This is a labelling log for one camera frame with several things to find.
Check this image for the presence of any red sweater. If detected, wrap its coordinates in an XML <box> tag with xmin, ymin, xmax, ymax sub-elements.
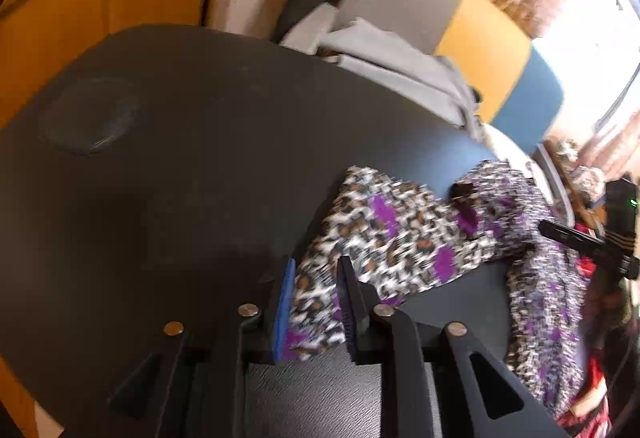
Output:
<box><xmin>557</xmin><ymin>225</ymin><xmax>613</xmax><ymax>438</ymax></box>

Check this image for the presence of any yellow blue grey armchair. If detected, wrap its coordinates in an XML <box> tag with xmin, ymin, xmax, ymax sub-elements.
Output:
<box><xmin>277</xmin><ymin>0</ymin><xmax>566</xmax><ymax>149</ymax></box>

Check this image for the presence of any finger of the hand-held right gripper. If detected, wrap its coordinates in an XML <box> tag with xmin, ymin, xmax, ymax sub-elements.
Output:
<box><xmin>539</xmin><ymin>218</ymin><xmax>608</xmax><ymax>261</ymax></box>

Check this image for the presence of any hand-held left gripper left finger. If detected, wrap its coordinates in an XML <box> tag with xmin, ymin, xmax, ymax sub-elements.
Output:
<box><xmin>60</xmin><ymin>258</ymin><xmax>298</xmax><ymax>438</ymax></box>

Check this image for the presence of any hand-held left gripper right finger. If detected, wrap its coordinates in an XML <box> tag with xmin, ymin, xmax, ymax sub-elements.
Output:
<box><xmin>336</xmin><ymin>256</ymin><xmax>568</xmax><ymax>438</ymax></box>

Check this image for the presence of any leopard print garment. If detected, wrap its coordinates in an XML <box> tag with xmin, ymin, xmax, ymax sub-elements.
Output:
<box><xmin>287</xmin><ymin>160</ymin><xmax>608</xmax><ymax>419</ymax></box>

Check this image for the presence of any grey cardigan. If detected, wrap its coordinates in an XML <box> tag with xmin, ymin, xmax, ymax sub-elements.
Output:
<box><xmin>317</xmin><ymin>18</ymin><xmax>483</xmax><ymax>139</ymax></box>

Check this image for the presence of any large window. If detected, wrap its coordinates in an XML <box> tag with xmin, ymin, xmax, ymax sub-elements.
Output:
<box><xmin>532</xmin><ymin>0</ymin><xmax>640</xmax><ymax>129</ymax></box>

